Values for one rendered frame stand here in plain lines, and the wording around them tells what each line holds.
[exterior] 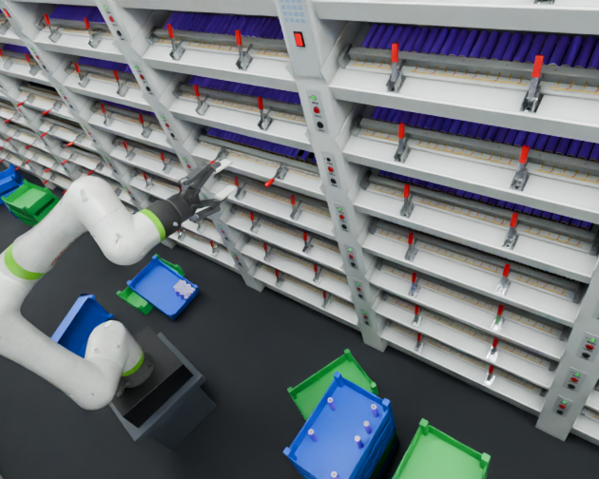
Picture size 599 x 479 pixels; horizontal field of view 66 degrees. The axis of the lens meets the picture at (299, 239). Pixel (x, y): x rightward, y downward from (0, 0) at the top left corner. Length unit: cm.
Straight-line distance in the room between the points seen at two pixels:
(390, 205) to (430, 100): 39
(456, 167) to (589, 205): 27
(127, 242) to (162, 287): 140
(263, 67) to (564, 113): 69
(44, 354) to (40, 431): 107
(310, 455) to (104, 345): 75
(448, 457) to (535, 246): 68
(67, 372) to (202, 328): 94
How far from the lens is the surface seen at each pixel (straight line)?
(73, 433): 242
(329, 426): 159
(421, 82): 102
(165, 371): 181
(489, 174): 107
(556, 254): 118
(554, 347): 148
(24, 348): 147
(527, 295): 133
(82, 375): 157
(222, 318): 232
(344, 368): 201
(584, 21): 84
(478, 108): 95
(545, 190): 105
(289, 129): 131
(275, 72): 120
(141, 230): 115
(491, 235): 120
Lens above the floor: 179
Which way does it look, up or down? 46 degrees down
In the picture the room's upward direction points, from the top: 19 degrees counter-clockwise
